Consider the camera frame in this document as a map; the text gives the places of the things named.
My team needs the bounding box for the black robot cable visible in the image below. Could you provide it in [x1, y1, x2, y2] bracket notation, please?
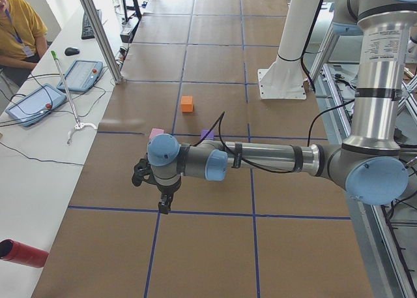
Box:
[194, 112, 356, 174]

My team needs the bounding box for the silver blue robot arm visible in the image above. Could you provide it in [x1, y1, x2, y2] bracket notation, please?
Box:
[132, 0, 416, 214]

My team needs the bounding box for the purple foam block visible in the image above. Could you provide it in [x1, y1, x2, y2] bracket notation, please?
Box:
[201, 129, 214, 140]

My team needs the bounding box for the pink foam block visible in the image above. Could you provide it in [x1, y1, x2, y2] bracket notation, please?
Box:
[149, 128, 165, 140]

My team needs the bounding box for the white reacher grabber stick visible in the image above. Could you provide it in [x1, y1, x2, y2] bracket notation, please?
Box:
[51, 50, 97, 145]

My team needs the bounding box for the blue teach pendant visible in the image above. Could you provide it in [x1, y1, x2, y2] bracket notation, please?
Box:
[5, 83, 66, 127]
[64, 60, 103, 93]

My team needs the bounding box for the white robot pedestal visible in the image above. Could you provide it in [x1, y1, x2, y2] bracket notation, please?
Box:
[258, 0, 323, 100]

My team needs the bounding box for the aluminium frame rail right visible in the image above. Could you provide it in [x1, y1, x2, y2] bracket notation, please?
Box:
[311, 27, 416, 297]

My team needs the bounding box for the red cylinder tube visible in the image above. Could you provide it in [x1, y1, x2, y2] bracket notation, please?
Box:
[1, 239, 49, 268]

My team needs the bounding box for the black computer mouse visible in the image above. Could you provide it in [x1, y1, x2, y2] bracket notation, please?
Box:
[65, 47, 80, 56]

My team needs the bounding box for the white side table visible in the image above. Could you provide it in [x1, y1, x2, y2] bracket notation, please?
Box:
[1, 0, 121, 297]

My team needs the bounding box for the orange foam block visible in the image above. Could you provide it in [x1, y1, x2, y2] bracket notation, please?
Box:
[180, 95, 194, 113]

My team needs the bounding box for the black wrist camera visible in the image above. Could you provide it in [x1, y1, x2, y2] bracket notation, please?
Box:
[132, 158, 156, 186]

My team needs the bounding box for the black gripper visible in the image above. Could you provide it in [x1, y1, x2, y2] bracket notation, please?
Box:
[157, 183, 180, 214]

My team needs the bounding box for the person in yellow shirt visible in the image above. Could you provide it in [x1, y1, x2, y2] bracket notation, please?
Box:
[1, 0, 48, 87]

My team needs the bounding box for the far blue teach pendant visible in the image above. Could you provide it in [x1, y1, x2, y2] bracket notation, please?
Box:
[64, 60, 103, 93]

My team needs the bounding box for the near blue teach pendant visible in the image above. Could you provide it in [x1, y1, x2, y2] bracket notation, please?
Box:
[5, 83, 66, 127]

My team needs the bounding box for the black keyboard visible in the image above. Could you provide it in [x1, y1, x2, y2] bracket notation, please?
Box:
[81, 13, 94, 40]

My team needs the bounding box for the aluminium frame post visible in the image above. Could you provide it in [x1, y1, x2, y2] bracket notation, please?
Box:
[80, 0, 122, 84]

